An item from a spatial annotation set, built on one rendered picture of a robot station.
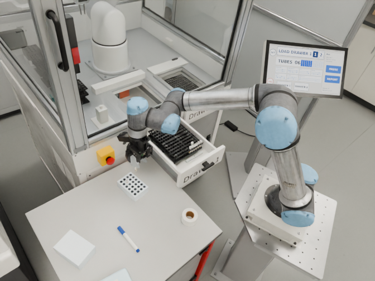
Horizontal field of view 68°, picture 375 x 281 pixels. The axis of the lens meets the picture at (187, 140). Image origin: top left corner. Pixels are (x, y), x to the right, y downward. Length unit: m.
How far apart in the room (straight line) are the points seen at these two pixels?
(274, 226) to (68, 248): 0.84
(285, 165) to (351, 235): 1.71
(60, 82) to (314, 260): 1.22
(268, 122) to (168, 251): 0.68
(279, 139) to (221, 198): 1.52
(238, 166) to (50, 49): 1.90
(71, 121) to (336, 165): 2.48
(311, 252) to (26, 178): 2.04
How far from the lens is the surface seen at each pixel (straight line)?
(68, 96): 1.10
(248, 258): 1.72
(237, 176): 2.45
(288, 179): 1.01
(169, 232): 1.26
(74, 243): 1.21
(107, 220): 1.29
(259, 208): 1.32
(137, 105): 0.99
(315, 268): 1.38
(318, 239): 1.46
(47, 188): 2.41
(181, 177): 1.24
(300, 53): 1.88
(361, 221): 2.75
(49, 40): 0.99
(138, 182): 1.36
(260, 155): 2.33
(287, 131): 0.84
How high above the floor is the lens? 1.89
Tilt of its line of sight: 45 degrees down
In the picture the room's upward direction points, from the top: 10 degrees clockwise
